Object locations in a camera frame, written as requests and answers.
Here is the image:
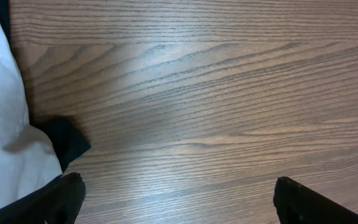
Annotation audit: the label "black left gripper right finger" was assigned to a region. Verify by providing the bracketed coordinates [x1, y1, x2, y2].
[273, 177, 358, 224]

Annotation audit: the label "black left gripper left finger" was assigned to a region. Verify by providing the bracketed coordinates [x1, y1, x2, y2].
[0, 172, 86, 224]

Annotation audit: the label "black folded garment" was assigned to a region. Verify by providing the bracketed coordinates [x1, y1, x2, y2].
[0, 0, 92, 200]

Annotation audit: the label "beige folded shorts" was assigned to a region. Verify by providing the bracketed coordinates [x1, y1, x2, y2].
[0, 0, 63, 209]

